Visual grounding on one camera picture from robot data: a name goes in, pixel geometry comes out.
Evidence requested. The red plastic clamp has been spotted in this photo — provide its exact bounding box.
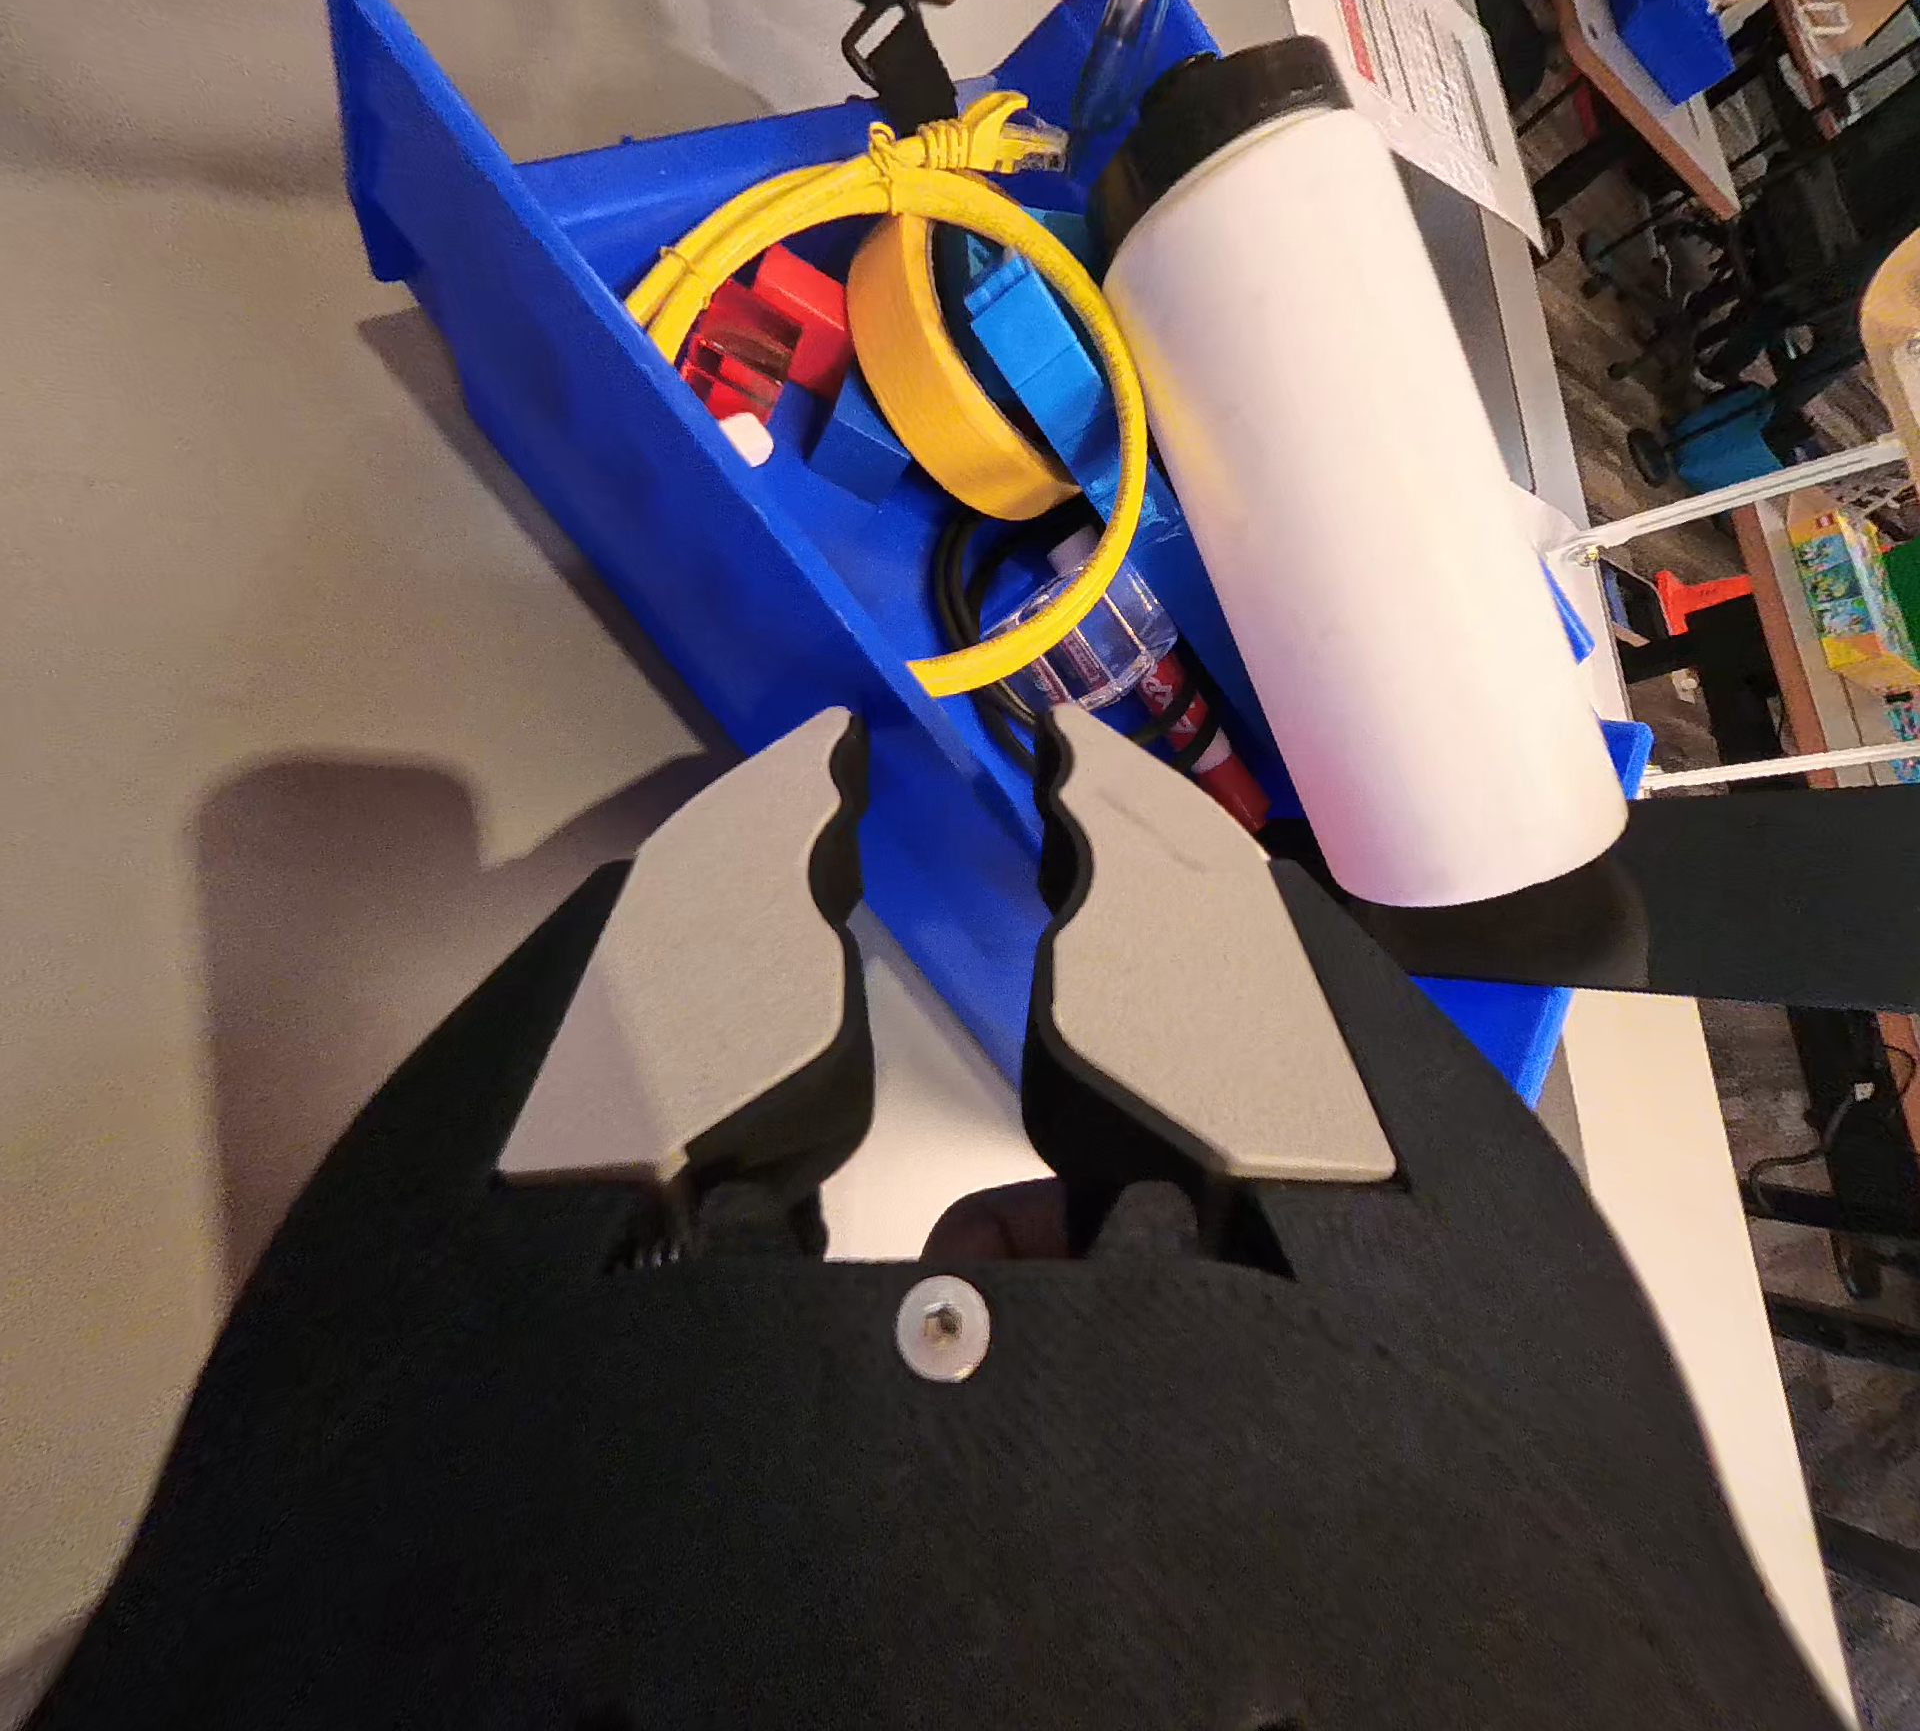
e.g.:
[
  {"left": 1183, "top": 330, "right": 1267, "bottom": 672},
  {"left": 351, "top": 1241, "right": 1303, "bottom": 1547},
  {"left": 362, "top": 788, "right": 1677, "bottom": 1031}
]
[{"left": 674, "top": 245, "right": 857, "bottom": 431}]

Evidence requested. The white roll with black caps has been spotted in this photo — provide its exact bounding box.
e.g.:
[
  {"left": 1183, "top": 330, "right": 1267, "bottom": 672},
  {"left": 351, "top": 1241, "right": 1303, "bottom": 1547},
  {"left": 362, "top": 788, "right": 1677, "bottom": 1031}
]
[{"left": 1086, "top": 37, "right": 1640, "bottom": 911}]

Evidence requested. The blue plastic bracket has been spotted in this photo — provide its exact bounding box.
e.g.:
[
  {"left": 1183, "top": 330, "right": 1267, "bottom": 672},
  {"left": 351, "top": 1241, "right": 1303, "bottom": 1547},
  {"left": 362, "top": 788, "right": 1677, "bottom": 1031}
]
[{"left": 808, "top": 206, "right": 1165, "bottom": 532}]

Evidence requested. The white stand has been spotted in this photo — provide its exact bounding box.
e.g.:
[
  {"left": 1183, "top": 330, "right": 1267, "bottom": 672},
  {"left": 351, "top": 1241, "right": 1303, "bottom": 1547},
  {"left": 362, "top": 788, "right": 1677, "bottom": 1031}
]
[{"left": 1500, "top": 433, "right": 1920, "bottom": 799}]

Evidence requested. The blue storage bin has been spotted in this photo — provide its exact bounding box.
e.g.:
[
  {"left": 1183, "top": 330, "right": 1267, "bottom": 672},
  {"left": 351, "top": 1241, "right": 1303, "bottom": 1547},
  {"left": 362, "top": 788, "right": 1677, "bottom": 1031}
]
[{"left": 1601, "top": 0, "right": 1738, "bottom": 107}]

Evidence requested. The yellow tape roll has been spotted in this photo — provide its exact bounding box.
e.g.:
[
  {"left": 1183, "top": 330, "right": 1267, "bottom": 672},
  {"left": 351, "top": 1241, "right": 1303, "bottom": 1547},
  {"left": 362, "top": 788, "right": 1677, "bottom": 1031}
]
[{"left": 843, "top": 206, "right": 1121, "bottom": 524}]

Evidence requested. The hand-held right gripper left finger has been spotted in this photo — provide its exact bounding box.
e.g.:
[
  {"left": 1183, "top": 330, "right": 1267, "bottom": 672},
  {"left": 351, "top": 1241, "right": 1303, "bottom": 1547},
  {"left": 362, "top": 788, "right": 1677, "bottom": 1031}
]
[{"left": 496, "top": 706, "right": 876, "bottom": 1222}]

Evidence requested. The blue plastic bin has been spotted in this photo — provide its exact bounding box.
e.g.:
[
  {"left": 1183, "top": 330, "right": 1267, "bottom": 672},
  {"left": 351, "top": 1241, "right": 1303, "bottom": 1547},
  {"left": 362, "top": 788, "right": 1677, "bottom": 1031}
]
[{"left": 323, "top": 0, "right": 1655, "bottom": 1111}]

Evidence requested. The colourful picture toy box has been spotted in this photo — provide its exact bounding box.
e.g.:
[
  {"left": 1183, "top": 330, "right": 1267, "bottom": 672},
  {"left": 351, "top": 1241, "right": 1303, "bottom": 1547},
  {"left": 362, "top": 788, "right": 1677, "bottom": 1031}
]
[{"left": 1785, "top": 486, "right": 1920, "bottom": 693}]

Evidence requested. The red dry erase marker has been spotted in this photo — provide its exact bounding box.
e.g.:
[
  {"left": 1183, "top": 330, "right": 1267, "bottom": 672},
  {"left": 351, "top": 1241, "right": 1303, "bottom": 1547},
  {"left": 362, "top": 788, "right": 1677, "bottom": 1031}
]
[{"left": 1044, "top": 528, "right": 1274, "bottom": 837}]

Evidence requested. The yellow ethernet cable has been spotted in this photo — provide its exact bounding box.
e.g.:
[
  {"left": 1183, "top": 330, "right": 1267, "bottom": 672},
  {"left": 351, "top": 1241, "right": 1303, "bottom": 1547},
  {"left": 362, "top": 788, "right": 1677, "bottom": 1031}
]
[{"left": 622, "top": 89, "right": 1156, "bottom": 699}]

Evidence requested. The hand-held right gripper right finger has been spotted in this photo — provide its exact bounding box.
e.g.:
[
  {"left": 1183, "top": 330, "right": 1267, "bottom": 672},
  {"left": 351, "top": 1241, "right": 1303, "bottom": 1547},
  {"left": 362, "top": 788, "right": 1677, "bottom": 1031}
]
[{"left": 1021, "top": 704, "right": 1403, "bottom": 1235}]

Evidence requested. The white paper sheet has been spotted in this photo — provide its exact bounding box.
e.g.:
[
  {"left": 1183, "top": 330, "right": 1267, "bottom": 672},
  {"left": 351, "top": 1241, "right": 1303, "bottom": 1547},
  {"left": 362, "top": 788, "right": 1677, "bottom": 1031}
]
[{"left": 1244, "top": 0, "right": 1550, "bottom": 253}]

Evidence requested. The clear plastic piece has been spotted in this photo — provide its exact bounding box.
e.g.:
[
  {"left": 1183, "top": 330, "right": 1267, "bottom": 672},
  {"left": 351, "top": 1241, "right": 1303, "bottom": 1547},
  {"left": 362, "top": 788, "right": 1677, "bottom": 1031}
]
[{"left": 975, "top": 561, "right": 1181, "bottom": 716}]

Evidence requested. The wooden desk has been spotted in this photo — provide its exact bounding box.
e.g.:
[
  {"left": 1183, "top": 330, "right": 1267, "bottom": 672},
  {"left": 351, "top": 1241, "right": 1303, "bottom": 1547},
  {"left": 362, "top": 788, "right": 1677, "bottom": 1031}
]
[{"left": 1528, "top": 0, "right": 1745, "bottom": 222}]

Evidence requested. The teal bag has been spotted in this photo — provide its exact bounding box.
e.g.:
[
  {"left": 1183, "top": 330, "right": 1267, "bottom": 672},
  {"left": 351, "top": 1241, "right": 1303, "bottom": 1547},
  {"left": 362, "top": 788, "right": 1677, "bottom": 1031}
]
[{"left": 1669, "top": 389, "right": 1783, "bottom": 491}]

